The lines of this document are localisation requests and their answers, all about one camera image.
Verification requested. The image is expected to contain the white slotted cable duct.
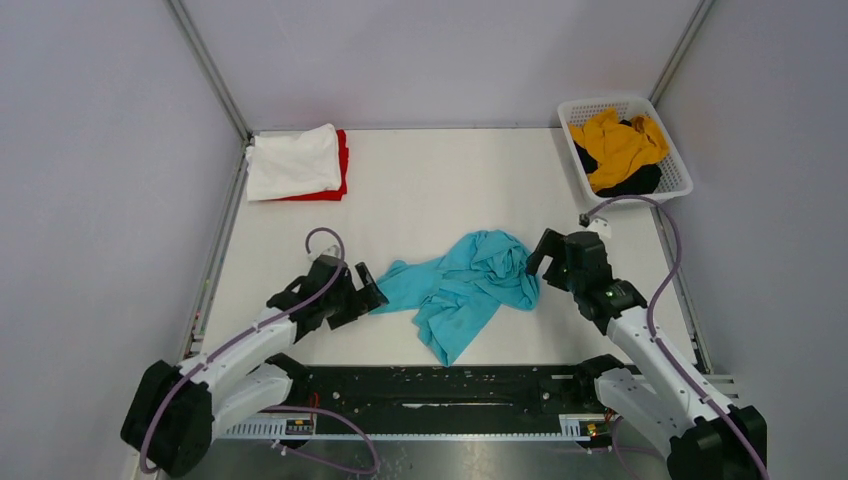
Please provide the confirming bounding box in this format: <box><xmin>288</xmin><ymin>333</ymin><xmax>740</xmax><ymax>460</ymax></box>
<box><xmin>220</xmin><ymin>414</ymin><xmax>610</xmax><ymax>442</ymax></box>

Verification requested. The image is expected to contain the white folded t-shirt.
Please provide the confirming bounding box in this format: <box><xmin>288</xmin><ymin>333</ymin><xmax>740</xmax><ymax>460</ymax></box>
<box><xmin>245</xmin><ymin>123</ymin><xmax>343</xmax><ymax>202</ymax></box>

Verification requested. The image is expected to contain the black t-shirt in basket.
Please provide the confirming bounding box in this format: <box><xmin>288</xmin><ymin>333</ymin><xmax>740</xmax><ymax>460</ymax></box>
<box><xmin>573</xmin><ymin>143</ymin><xmax>662</xmax><ymax>198</ymax></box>

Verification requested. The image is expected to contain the turquoise t-shirt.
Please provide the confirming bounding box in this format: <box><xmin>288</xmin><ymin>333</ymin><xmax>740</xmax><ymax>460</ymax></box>
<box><xmin>372</xmin><ymin>230</ymin><xmax>540</xmax><ymax>366</ymax></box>

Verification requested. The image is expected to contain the red folded t-shirt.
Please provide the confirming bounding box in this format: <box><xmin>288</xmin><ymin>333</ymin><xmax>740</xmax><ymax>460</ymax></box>
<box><xmin>280</xmin><ymin>129</ymin><xmax>349</xmax><ymax>202</ymax></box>

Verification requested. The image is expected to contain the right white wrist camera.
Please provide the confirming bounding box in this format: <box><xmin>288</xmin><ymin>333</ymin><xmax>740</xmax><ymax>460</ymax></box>
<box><xmin>578</xmin><ymin>213</ymin><xmax>612</xmax><ymax>239</ymax></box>

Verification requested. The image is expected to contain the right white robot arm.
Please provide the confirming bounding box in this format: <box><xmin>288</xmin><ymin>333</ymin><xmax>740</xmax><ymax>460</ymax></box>
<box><xmin>527</xmin><ymin>229</ymin><xmax>769</xmax><ymax>479</ymax></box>

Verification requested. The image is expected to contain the left table edge rail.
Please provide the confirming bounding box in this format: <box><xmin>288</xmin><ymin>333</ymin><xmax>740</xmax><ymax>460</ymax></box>
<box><xmin>178</xmin><ymin>137</ymin><xmax>254</xmax><ymax>360</ymax></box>

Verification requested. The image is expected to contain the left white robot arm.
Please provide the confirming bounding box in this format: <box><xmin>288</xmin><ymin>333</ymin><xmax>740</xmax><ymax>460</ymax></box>
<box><xmin>120</xmin><ymin>254</ymin><xmax>389</xmax><ymax>477</ymax></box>

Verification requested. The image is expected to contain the right corner aluminium post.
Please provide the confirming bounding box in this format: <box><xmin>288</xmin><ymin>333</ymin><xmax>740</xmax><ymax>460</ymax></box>
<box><xmin>648</xmin><ymin>0</ymin><xmax>716</xmax><ymax>106</ymax></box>

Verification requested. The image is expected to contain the yellow t-shirt in basket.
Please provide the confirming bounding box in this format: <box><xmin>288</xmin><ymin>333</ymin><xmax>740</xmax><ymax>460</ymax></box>
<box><xmin>567</xmin><ymin>108</ymin><xmax>671</xmax><ymax>195</ymax></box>

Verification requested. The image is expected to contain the right table edge rail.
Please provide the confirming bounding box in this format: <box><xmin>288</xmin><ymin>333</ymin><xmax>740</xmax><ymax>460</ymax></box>
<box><xmin>652</xmin><ymin>207</ymin><xmax>714</xmax><ymax>374</ymax></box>

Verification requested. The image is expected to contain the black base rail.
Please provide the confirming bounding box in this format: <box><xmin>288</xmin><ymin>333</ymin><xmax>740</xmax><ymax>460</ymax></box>
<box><xmin>284</xmin><ymin>365</ymin><xmax>606</xmax><ymax>434</ymax></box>

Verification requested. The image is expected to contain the table edge rail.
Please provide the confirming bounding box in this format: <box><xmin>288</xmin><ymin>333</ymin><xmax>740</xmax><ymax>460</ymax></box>
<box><xmin>178</xmin><ymin>137</ymin><xmax>254</xmax><ymax>360</ymax></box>
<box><xmin>652</xmin><ymin>207</ymin><xmax>714</xmax><ymax>374</ymax></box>

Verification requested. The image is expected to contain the left corner aluminium post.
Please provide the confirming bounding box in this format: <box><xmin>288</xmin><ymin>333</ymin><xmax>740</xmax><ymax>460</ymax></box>
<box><xmin>164</xmin><ymin>0</ymin><xmax>252</xmax><ymax>143</ymax></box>

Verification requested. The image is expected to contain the corner aluminium post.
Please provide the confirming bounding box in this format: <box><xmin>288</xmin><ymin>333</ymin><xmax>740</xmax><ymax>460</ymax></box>
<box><xmin>648</xmin><ymin>0</ymin><xmax>716</xmax><ymax>106</ymax></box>
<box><xmin>164</xmin><ymin>0</ymin><xmax>252</xmax><ymax>143</ymax></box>

